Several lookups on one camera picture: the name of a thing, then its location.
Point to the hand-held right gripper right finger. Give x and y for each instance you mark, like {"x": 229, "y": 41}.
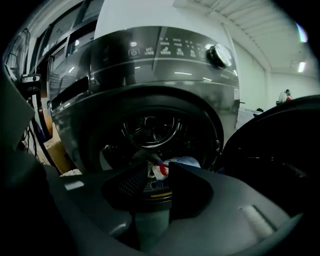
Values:
{"x": 225, "y": 212}

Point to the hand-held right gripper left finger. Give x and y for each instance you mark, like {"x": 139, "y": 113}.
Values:
{"x": 87, "y": 200}

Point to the white red-trimmed clothes piece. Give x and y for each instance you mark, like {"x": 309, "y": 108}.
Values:
{"x": 158, "y": 168}

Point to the black washing machine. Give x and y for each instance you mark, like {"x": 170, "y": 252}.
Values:
{"x": 150, "y": 75}

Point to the brown cardboard box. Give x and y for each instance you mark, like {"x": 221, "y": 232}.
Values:
{"x": 57, "y": 155}

